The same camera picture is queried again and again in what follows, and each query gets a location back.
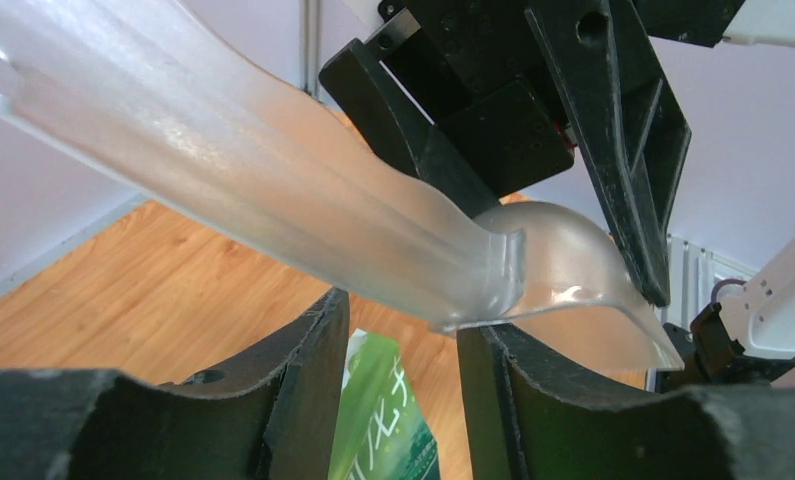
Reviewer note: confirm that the green cat litter bag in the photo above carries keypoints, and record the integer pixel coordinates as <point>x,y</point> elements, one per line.
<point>380,431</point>

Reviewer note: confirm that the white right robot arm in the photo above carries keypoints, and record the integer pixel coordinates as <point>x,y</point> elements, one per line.
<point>745,334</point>

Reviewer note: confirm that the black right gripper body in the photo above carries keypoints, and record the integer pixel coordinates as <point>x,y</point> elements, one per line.
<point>477,70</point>

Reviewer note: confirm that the aluminium frame rail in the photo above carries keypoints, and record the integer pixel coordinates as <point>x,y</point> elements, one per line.
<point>693,272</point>

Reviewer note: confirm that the clear plastic litter scoop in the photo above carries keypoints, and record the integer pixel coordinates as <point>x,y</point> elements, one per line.
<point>144,92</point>

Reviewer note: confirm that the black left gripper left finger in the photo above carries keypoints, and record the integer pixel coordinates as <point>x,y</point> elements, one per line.
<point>268,412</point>

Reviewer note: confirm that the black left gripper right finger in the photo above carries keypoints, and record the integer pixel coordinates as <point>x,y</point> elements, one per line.
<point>532,413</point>

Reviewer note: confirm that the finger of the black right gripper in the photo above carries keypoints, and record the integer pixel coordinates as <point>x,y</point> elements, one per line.
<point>629,127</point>
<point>397,131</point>

